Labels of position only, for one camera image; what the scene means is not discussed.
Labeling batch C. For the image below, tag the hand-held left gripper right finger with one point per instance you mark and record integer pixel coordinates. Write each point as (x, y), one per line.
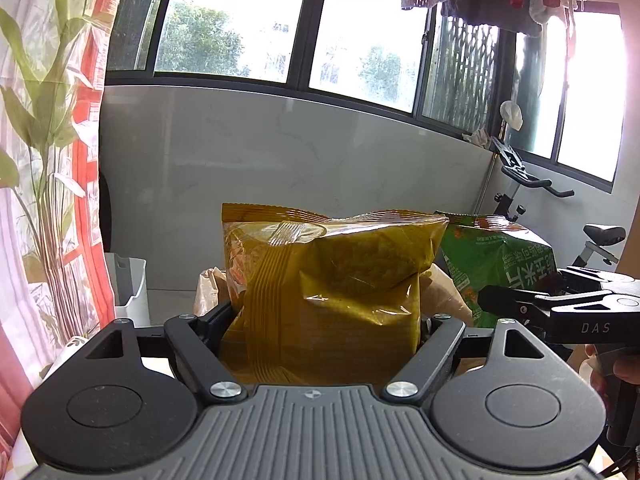
(434, 347)

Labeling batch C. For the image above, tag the exercise bike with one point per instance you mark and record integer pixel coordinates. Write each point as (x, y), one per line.
(530, 180)

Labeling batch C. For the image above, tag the green chip bag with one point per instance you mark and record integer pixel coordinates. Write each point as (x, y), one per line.
(492, 270)

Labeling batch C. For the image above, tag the checked tablecloth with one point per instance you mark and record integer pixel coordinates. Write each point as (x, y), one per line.
(75, 342)

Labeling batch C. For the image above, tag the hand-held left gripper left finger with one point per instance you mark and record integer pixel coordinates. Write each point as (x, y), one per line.
(192, 352)

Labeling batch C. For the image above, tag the yellow snack bag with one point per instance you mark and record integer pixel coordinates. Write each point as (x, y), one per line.
(330, 290)

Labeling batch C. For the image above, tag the dark hanging garment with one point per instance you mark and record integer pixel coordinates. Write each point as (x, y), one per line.
(495, 10)

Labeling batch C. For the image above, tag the white bundled cloth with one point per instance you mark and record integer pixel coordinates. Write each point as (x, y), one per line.
(511, 115)

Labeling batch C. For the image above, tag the person's right hand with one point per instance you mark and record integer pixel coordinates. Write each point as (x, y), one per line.
(627, 372)

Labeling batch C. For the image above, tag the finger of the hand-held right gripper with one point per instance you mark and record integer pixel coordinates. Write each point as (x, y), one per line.
(595, 277)
(530, 305)

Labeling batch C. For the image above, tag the white plastic bin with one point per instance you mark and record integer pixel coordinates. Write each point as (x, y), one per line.
(132, 285)

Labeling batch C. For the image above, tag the printed curtain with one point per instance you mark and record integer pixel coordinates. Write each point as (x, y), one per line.
(45, 135)

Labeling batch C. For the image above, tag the crumpled white rag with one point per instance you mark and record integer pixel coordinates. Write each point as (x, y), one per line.
(479, 137)

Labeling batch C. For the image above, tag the black-framed window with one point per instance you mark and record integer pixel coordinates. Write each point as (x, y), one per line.
(350, 35)

